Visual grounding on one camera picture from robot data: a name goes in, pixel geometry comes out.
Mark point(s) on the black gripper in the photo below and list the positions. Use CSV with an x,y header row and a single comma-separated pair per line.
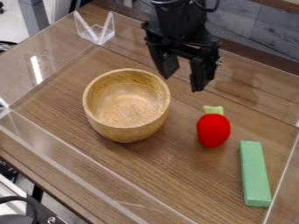
x,y
199,47

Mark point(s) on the red plush fruit green leaf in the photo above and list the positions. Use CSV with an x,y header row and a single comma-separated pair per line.
x,y
214,127

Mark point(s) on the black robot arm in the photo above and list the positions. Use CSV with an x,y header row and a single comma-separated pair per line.
x,y
177,35

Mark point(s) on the light wooden bowl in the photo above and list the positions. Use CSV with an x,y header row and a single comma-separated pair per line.
x,y
126,103

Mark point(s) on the green rectangular block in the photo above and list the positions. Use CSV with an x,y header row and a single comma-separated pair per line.
x,y
254,174

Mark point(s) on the black clamp under table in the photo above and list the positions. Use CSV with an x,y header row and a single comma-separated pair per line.
x,y
22,207

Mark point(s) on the clear acrylic corner bracket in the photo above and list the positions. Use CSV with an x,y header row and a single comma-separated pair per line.
x,y
95,33

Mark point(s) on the grey post in background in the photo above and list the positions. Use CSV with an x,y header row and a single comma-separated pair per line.
x,y
34,15

